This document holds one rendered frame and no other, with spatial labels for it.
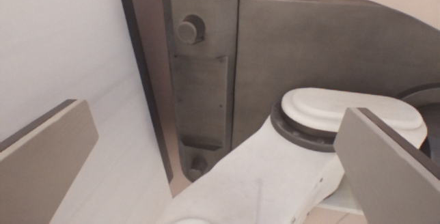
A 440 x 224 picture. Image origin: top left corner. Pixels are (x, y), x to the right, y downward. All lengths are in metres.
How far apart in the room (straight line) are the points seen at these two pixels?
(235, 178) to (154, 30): 0.54
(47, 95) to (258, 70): 0.38
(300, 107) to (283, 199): 0.14
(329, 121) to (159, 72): 0.56
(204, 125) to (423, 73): 0.45
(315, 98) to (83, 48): 0.43
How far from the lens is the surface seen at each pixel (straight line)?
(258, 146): 0.33
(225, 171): 0.30
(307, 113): 0.35
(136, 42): 0.73
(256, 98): 0.51
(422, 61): 0.53
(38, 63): 0.44
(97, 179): 0.57
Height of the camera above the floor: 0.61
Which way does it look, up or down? 57 degrees down
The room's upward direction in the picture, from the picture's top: 155 degrees counter-clockwise
